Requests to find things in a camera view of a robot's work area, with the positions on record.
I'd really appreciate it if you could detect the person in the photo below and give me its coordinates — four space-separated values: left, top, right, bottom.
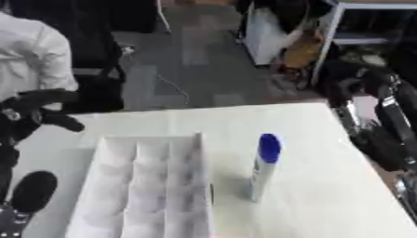
0 11 82 111

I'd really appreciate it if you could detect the thin cable on floor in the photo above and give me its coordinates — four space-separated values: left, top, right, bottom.
153 73 193 107

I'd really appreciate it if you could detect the white bottle with blue cap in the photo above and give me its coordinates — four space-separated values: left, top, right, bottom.
248 133 284 204

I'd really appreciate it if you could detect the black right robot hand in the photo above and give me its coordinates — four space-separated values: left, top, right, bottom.
319 59 417 173

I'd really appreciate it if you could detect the white box with compartments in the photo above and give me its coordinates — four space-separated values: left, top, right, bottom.
63 133 217 238

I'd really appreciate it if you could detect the white shelf frame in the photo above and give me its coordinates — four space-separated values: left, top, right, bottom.
309 1 417 88

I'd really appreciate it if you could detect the brown bag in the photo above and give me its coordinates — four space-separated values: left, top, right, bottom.
281 30 326 70

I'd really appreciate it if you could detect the black office chair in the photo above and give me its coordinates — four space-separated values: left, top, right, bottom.
61 29 129 114

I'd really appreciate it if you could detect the white cabinet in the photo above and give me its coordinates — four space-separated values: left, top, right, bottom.
239 5 306 67

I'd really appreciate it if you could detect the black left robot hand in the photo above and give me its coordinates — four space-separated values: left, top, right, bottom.
0 87 87 215

